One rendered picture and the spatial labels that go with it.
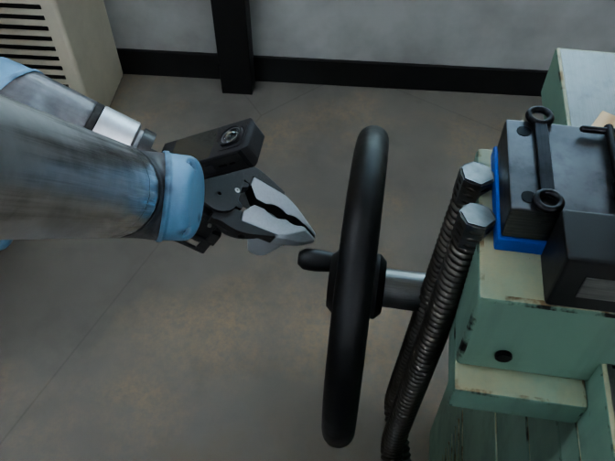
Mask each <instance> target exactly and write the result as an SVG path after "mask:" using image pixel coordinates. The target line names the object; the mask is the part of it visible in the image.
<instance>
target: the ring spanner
mask: <svg viewBox="0 0 615 461"><path fill-rule="evenodd" d="M534 113H541V114H543V115H545V116H546V117H547V119H545V120H539V119H536V118H534V117H533V114H534ZM525 118H526V120H527V121H528V122H529V123H530V124H532V125H533V126H534V139H535V148H536V158H537V167H538V177H539V188H540V189H539V190H537V191H535V193H534V195H533V199H532V201H533V203H534V206H535V207H536V208H537V209H538V210H540V211H542V212H543V213H547V214H556V213H558V212H560V211H562V209H563V208H564V207H565V205H566V203H565V200H564V198H563V196H562V195H561V194H560V193H559V192H557V191H556V190H555V183H554V175H553V167H552V159H551V151H550V143H549V134H548V127H547V126H548V125H550V124H552V123H553V121H554V119H555V117H554V114H553V112H552V111H551V110H549V109H548V108H546V107H544V106H533V107H530V108H529V109H528V110H527V111H526V113H525ZM544 196H548V197H550V198H553V199H554V200H555V201H556V205H554V206H547V205H546V204H544V203H543V202H542V201H541V197H544Z"/></svg>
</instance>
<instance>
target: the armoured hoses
mask: <svg viewBox="0 0 615 461"><path fill-rule="evenodd" d="M493 183H494V173H493V172H492V171H491V169H490V168H489V167H487V166H485V165H483V164H481V163H476V162H471V163H467V164H465V165H464V166H462V167H461V168H460V169H459V173H458V176H457V179H456V182H455V185H454V187H453V193H452V198H451V200H450V204H449V205H448V210H447V211H446V216H445V217H444V221H443V222H442V227H441V228H440V233H439V234H438V238H437V243H436V244H435V249H434V250H433V253H432V258H431V259H430V263H429V264H428V268H427V269H426V276H425V278H424V282H423V283H422V286H421V290H420V294H421V295H420V296H419V298H420V300H421V303H419V305H420V308H418V310H419V311H413V313H412V315H411V319H410V320H409V324H408V328H407V330H406V332H405V338H404V341H403V342H402V346H401V348H400V352H399V353H398V356H397V360H396V362H395V366H394V369H393V372H392V375H391V379H390V381H389V384H388V387H387V390H386V394H385V399H384V409H385V411H384V415H385V419H384V420H385V421H386V425H385V427H384V430H383V436H382V441H381V453H382V454H381V459H382V461H412V460H411V458H410V456H411V454H410V452H409V450H410V447H409V446H408V445H409V441H408V440H407V438H408V436H409V432H410V430H411V427H412V425H413V423H414V420H415V417H416V415H417V412H418V410H419V407H420V404H421V403H422V401H423V398H424V396H425V393H426V390H427V387H428V386H429V382H430V380H431V379H432V376H433V374H434V371H435V368H436V366H437V364H438V360H439V359H440V356H441V354H442V351H443V348H444V347H445V343H446V342H447V339H448V335H449V331H450V328H451V325H452V323H453V318H454V317H455V314H456V309H458V304H459V299H460V296H461V294H462V289H463V288H464V284H465V281H466V278H467V274H468V272H469V267H470V262H471V261H472V255H474V252H475V249H476V246H477V243H478V242H479V241H482V240H483V239H484V238H485V237H486V236H487V235H488V234H489V233H490V232H492V231H493V228H494V225H495V222H496V219H495V214H494V213H493V212H492V211H491V209H490V208H489V207H485V206H484V205H482V204H476V201H477V199H478V198H479V197H480V196H481V195H483V194H484V193H486V192H488V191H490V190H491V188H492V186H493Z"/></svg>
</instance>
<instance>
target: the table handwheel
mask: <svg viewBox="0 0 615 461"><path fill-rule="evenodd" d="M388 151H389V137H388V133H387V132H386V131H385V130H384V129H383V128H382V127H380V126H378V125H370V126H367V127H365V128H364V129H362V130H361V132H360V133H359V135H358V138H357V141H356V145H355V148H354V153H353V158H352V163H351V173H350V179H349V185H348V191H347V197H346V203H345V210H344V216H343V222H342V229H341V236H340V249H339V250H338V251H337V252H335V253H334V254H333V255H332V257H331V263H330V268H329V280H328V289H327V300H326V307H327V308H328V309H329V311H330V312H331V319H330V327H329V343H328V352H327V360H326V370H325V380H324V391H323V403H322V417H321V430H322V435H323V438H324V440H325V441H326V442H327V443H328V445H330V446H332V447H335V448H342V447H345V446H347V445H349V443H350V442H351V441H352V439H353V437H354V434H355V428H356V422H357V415H358V408H359V401H360V394H361V381H362V374H363V366H364V359H365V351H366V344H367V336H368V328H369V321H370V319H374V318H376V317H377V316H378V315H380V314H381V312H382V307H388V308H395V309H403V310H410V311H419V310H418V308H420V305H419V303H421V300H420V298H419V296H420V295H421V294H420V290H421V286H422V283H423V282H424V278H425V276H426V273H421V272H414V271H407V270H399V269H392V268H386V266H387V261H386V260H385V259H384V258H383V256H382V255H381V254H380V253H377V252H378V245H379V237H380V228H381V220H382V212H383V196H384V188H385V179H386V170H387V161H388Z"/></svg>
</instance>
